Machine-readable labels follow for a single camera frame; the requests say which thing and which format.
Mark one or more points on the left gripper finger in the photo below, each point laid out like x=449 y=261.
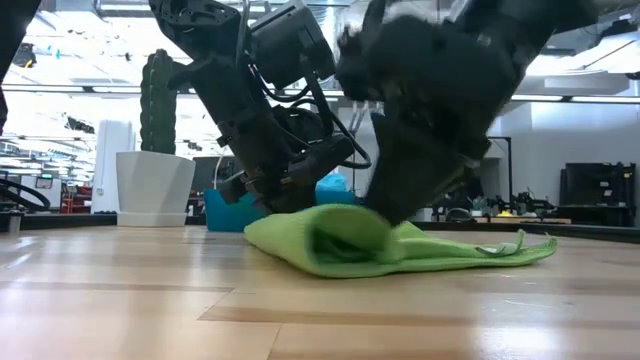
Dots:
x=325 y=157
x=290 y=202

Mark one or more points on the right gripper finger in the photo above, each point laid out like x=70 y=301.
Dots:
x=410 y=175

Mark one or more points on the blue microfiber towel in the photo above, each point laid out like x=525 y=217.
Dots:
x=330 y=187

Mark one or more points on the green microfiber towel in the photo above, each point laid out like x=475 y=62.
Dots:
x=360 y=225

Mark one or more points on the black background robot arm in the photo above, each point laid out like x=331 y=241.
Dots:
x=530 y=205

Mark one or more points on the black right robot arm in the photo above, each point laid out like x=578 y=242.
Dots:
x=540 y=20

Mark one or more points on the teal plastic tray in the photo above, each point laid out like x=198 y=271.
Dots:
x=225 y=215

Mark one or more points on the black background monitor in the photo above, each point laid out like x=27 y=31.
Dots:
x=205 y=172

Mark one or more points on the green cactus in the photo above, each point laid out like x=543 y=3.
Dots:
x=159 y=125

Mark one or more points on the white hexagonal plant pot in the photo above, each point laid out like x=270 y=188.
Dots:
x=155 y=185

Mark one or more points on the long ceiling light strip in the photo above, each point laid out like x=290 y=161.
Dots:
x=575 y=98

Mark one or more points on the black storage cabinet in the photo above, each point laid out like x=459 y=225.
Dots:
x=597 y=192

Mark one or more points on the black ceiling-hung device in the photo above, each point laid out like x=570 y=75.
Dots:
x=22 y=55

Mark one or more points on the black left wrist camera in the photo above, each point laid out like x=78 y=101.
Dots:
x=290 y=45

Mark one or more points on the black gantry frame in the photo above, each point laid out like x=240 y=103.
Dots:
x=510 y=165

